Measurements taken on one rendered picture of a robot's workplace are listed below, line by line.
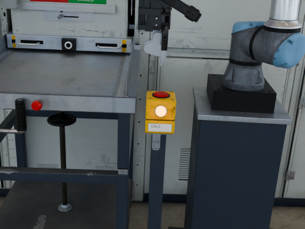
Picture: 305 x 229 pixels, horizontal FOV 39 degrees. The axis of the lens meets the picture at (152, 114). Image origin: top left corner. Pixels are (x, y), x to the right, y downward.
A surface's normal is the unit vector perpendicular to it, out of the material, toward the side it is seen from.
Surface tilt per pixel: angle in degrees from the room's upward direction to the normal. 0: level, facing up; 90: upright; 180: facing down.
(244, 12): 90
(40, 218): 0
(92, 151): 90
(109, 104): 90
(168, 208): 0
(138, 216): 0
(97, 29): 93
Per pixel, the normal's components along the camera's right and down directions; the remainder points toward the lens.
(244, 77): -0.17, 0.04
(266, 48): -0.82, 0.19
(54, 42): 0.00, 0.42
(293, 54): 0.56, 0.44
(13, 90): 0.04, -0.93
